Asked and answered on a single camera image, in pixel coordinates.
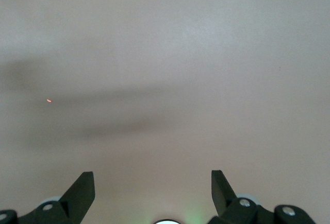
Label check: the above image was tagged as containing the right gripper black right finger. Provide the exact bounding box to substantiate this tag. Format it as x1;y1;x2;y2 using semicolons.
207;169;263;224

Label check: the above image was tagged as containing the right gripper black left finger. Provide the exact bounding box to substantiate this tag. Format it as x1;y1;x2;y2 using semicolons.
17;171;95;224

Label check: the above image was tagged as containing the brown table cover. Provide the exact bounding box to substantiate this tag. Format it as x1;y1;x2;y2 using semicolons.
0;0;330;224

